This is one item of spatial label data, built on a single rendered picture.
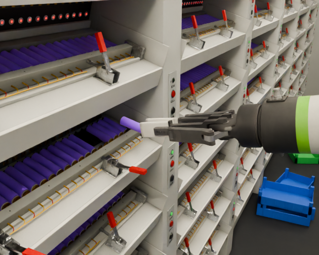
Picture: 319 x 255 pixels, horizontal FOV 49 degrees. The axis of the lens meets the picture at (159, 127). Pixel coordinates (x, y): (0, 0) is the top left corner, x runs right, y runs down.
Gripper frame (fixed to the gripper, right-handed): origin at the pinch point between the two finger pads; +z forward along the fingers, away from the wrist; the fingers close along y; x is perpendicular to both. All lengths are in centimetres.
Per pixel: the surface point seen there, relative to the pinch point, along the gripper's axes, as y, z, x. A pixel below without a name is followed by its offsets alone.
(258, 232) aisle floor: -113, 17, 102
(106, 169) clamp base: 6.3, 10.5, 6.7
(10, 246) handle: 32.2, 7.6, 6.1
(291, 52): -223, 11, 18
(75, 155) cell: 8.9, 15.1, 2.5
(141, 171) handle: 5.9, 2.3, 6.9
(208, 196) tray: -52, 16, 46
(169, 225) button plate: -16.5, 12.7, 34.9
